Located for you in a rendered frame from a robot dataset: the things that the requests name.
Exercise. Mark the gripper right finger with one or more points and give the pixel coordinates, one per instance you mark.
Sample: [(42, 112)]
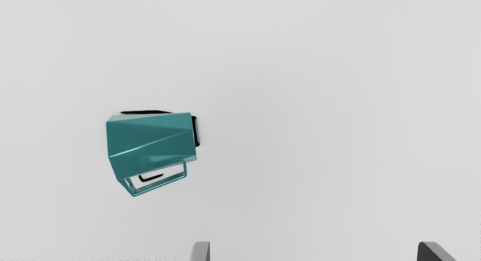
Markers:
[(432, 253)]

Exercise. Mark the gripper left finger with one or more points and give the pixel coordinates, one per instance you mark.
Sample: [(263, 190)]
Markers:
[(201, 252)]

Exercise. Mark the teal faceted mug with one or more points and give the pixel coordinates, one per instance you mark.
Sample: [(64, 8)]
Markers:
[(150, 144)]

